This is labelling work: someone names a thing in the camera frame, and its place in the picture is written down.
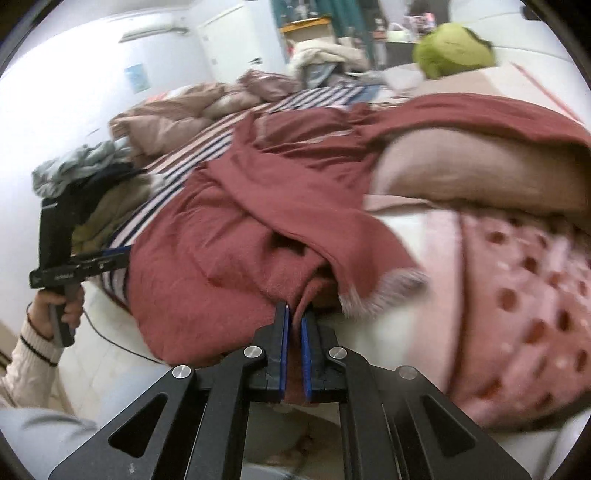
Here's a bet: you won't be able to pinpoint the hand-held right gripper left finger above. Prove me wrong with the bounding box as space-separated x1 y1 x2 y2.
48 302 291 480

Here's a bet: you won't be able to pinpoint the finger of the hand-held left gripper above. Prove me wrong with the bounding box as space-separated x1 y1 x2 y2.
69 248 131 278

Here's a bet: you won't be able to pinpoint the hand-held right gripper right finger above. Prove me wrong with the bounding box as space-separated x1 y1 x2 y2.
301 310 532 480

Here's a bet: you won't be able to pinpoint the red knit garment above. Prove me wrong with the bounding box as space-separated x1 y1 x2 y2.
130 92 591 370

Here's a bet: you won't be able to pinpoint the person's left forearm cream sleeve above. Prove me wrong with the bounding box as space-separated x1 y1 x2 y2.
0 314 65 409

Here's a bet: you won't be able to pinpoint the grey and dark clothes pile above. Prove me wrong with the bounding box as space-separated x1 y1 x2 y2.
31 138 136 198

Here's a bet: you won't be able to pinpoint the cream clothes pile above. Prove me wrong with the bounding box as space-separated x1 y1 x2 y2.
288 39 371 87

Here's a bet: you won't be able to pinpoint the person's left hand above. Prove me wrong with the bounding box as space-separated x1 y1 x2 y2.
27 282 86 343

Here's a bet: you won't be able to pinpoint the olive cloth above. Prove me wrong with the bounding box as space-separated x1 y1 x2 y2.
69 181 154 256

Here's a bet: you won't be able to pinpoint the dark navy cloth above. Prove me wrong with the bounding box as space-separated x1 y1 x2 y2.
69 165 149 206

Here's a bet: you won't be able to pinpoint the striped bed sheet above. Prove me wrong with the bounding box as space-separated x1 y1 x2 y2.
104 83 384 308

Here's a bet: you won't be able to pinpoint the beige comforter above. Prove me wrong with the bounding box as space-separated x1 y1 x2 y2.
108 69 301 164

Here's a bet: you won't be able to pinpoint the person's leg grey trousers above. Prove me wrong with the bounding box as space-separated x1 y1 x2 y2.
0 406 99 480

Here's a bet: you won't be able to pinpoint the pink dotted blanket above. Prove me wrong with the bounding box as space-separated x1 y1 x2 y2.
365 194 591 430

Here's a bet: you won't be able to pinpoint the white air conditioner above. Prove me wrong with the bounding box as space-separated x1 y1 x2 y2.
119 22 191 45

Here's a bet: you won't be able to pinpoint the tan pillow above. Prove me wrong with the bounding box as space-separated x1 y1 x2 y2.
374 134 591 219

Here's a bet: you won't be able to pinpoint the white door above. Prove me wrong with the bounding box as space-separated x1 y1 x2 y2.
196 7 283 85

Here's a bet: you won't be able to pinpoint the yellow shelf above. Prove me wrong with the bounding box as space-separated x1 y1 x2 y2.
281 16 334 36

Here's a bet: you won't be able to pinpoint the green plush toy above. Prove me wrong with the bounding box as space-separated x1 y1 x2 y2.
413 23 498 80

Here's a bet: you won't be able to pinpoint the black cable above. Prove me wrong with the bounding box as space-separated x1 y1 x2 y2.
81 308 172 366

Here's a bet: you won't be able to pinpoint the blue wall poster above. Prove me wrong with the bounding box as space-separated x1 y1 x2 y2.
124 65 149 91

